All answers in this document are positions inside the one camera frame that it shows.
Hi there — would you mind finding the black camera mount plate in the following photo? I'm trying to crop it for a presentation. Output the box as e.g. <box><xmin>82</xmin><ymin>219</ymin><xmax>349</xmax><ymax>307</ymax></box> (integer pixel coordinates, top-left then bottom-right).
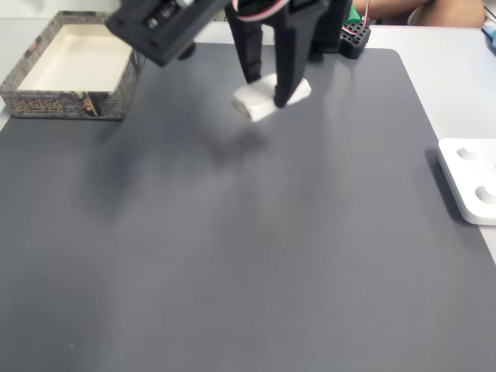
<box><xmin>105</xmin><ymin>0</ymin><xmax>230</xmax><ymax>68</ymax></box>

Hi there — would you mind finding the grey table mat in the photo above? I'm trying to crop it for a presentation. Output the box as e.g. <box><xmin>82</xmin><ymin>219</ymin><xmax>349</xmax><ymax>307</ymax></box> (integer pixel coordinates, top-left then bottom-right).
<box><xmin>0</xmin><ymin>41</ymin><xmax>496</xmax><ymax>372</ymax></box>

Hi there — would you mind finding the white rectangular block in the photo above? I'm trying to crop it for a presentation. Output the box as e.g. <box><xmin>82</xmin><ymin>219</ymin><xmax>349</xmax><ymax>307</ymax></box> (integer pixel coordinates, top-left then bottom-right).
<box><xmin>231</xmin><ymin>74</ymin><xmax>312</xmax><ymax>123</ymax></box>

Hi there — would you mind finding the green clamp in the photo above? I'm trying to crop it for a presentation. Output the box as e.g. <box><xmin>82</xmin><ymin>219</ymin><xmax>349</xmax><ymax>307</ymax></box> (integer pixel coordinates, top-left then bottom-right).
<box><xmin>343</xmin><ymin>0</ymin><xmax>366</xmax><ymax>24</ymax></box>

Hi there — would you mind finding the white plastic dimpled base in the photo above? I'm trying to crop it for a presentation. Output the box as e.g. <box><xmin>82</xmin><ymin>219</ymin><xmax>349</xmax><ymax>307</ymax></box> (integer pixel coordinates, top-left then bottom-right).
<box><xmin>437</xmin><ymin>137</ymin><xmax>496</xmax><ymax>226</ymax></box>

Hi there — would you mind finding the light blue object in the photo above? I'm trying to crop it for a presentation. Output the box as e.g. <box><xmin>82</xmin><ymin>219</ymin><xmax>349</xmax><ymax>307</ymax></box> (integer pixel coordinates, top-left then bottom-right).
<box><xmin>481</xmin><ymin>25</ymin><xmax>496</xmax><ymax>53</ymax></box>

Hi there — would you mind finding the patterned cardboard box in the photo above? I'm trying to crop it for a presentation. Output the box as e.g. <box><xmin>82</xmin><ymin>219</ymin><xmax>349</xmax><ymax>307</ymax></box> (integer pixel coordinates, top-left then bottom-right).
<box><xmin>0</xmin><ymin>10</ymin><xmax>148</xmax><ymax>122</ymax></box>

